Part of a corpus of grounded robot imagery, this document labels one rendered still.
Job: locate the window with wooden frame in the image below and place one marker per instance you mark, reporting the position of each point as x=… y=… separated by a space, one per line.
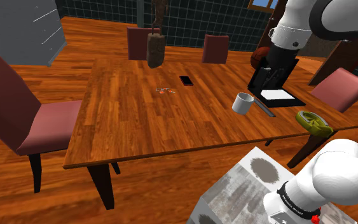
x=264 y=3

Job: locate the grey patterned robot stand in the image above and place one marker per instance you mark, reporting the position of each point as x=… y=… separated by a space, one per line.
x=237 y=192

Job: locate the orange basketball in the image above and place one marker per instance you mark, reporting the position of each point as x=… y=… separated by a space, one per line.
x=257 y=57

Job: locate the large dark red chair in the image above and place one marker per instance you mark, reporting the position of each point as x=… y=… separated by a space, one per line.
x=8 y=105

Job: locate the keys with orange tags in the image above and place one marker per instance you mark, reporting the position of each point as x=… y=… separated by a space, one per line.
x=163 y=90

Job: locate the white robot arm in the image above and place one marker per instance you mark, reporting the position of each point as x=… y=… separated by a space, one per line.
x=336 y=176

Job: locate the wooden dining table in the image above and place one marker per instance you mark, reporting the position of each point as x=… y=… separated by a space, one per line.
x=141 y=124

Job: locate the white mug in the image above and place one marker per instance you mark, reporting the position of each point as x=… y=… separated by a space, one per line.
x=242 y=104

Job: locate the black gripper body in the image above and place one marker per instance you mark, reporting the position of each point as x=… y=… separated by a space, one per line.
x=278 y=59

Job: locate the grey cabinet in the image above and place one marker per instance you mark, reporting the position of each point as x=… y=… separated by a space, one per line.
x=17 y=31

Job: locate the black phone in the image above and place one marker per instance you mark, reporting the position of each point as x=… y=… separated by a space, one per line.
x=186 y=80

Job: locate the yellow green round holder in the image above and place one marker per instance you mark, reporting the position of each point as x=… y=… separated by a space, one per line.
x=313 y=124

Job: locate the grey pen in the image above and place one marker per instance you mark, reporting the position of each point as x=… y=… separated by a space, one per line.
x=265 y=108

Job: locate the dark brown wooden furniture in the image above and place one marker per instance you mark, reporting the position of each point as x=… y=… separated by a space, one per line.
x=343 y=59

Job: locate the pink red chair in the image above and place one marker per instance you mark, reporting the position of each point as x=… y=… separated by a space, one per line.
x=341 y=88

